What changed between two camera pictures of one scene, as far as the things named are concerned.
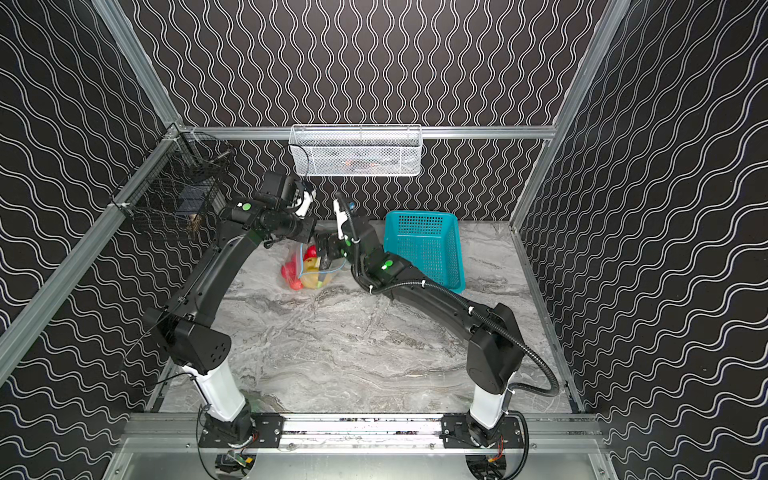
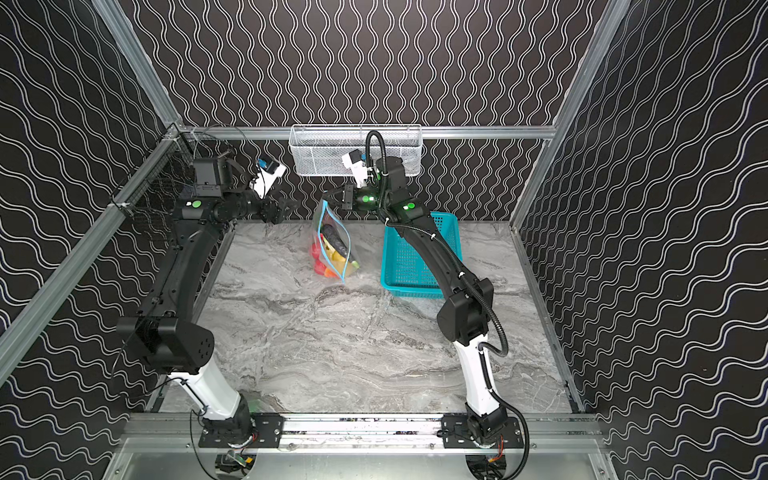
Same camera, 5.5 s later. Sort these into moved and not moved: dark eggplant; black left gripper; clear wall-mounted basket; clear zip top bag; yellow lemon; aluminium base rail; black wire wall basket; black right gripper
Moved: black left gripper; clear zip top bag; black right gripper; dark eggplant; yellow lemon
Not moved: clear wall-mounted basket; aluminium base rail; black wire wall basket
